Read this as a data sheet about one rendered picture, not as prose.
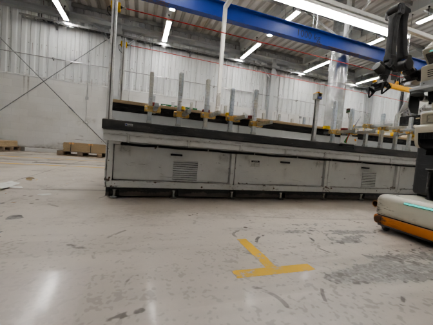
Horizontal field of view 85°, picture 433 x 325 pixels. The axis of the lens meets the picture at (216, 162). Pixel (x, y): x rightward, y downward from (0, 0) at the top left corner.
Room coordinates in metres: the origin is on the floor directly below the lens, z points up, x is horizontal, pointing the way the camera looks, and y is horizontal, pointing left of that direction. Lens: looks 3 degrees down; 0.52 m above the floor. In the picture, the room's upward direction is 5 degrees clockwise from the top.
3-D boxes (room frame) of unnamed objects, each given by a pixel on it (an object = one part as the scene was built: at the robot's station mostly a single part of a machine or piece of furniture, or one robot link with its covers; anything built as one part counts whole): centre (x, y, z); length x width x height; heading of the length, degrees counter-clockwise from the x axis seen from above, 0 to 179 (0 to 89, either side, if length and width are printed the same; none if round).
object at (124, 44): (3.00, 1.26, 1.25); 0.15 x 0.08 x 1.10; 109
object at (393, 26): (1.71, -1.17, 1.40); 0.11 x 0.06 x 0.43; 17
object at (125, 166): (3.26, -1.29, 0.44); 5.10 x 0.69 x 0.87; 109
